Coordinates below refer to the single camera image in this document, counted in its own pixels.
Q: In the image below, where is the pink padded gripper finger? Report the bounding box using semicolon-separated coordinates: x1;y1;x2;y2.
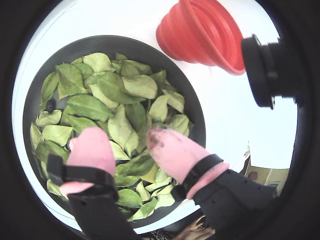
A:
146;126;251;235
46;126;141;240

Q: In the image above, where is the dark grey bowl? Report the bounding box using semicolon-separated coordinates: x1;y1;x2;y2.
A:
22;34;207;230

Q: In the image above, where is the red collapsible cup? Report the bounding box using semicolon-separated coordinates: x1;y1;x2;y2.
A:
156;0;247;76

